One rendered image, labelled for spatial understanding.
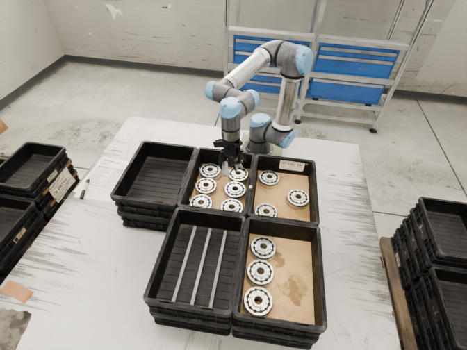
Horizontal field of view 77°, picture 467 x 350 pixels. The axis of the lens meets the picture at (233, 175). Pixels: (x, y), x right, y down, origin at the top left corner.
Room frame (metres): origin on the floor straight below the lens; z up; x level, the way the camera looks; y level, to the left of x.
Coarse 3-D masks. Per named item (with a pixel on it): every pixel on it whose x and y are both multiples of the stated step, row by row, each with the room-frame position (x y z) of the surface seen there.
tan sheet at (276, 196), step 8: (280, 176) 1.07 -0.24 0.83; (288, 176) 1.07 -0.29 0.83; (296, 176) 1.07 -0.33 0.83; (304, 176) 1.07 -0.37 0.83; (256, 184) 1.01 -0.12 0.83; (280, 184) 1.01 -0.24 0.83; (288, 184) 1.01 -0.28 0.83; (296, 184) 1.02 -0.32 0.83; (304, 184) 1.02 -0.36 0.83; (256, 192) 0.95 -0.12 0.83; (264, 192) 0.95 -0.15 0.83; (272, 192) 0.95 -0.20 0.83; (280, 192) 0.96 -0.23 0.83; (256, 200) 0.90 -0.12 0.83; (264, 200) 0.90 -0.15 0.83; (272, 200) 0.90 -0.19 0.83; (280, 200) 0.91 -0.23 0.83; (280, 208) 0.86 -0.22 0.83; (288, 208) 0.86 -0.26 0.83; (304, 208) 0.86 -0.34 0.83; (280, 216) 0.81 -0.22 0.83; (288, 216) 0.81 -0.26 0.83; (296, 216) 0.81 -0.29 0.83; (304, 216) 0.82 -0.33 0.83
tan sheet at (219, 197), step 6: (228, 168) 1.11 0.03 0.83; (198, 180) 1.02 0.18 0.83; (216, 180) 1.02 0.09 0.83; (222, 180) 1.03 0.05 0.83; (228, 180) 1.03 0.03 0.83; (222, 186) 0.98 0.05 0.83; (246, 186) 0.99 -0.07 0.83; (216, 192) 0.94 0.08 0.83; (222, 192) 0.94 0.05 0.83; (246, 192) 0.95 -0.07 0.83; (216, 198) 0.90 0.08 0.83; (222, 198) 0.91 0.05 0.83; (216, 204) 0.87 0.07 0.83
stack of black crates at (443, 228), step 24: (408, 216) 1.16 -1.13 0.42; (432, 216) 1.11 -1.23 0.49; (456, 216) 1.12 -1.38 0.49; (408, 240) 1.02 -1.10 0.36; (432, 240) 0.88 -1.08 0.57; (456, 240) 0.94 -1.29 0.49; (408, 264) 0.90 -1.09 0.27; (432, 264) 0.79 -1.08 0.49; (456, 264) 0.78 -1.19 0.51; (408, 288) 0.79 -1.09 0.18
